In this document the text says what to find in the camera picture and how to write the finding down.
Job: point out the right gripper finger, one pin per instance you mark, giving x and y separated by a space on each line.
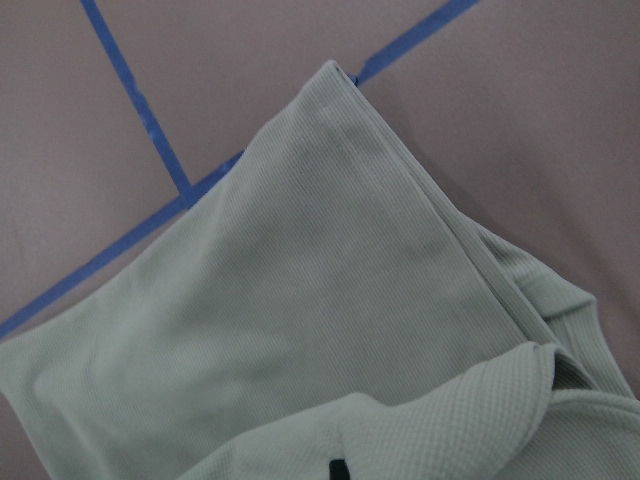
338 470

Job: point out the olive green long-sleeve shirt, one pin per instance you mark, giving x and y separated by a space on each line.
326 300

